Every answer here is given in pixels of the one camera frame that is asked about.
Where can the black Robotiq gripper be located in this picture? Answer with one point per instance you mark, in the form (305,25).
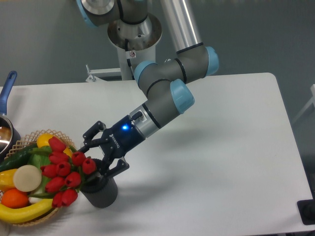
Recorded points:
(116,141)

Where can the dark grey ribbed vase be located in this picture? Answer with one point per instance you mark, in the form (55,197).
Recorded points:
(102,190)

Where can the red tulip bouquet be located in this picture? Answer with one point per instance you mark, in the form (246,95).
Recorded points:
(67,174)

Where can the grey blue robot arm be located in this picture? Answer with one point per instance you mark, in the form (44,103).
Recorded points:
(164,85)

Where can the yellow squash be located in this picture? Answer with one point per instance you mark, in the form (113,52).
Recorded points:
(54,143)

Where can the green bok choy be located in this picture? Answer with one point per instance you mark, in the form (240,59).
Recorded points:
(39,161)

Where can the woven wicker basket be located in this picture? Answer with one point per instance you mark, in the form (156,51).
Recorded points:
(31,139)

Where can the beige round disc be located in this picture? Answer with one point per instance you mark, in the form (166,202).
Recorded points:
(27,178)

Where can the green cucumber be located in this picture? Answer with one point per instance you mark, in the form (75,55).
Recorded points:
(17,159)

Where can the yellow bell pepper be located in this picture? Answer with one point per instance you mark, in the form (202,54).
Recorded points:
(6,180)

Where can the orange fruit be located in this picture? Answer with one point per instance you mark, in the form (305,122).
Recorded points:
(15,198)

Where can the yellow banana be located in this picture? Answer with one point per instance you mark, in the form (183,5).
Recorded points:
(26,214)

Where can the black device at edge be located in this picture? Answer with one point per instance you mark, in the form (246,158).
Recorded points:
(307,211)

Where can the blue handled saucepan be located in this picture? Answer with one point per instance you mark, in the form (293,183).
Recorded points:
(8,134)

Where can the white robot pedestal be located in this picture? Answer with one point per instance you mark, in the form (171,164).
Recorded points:
(134,44)

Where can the white frame at right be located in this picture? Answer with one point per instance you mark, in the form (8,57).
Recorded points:
(307,109)

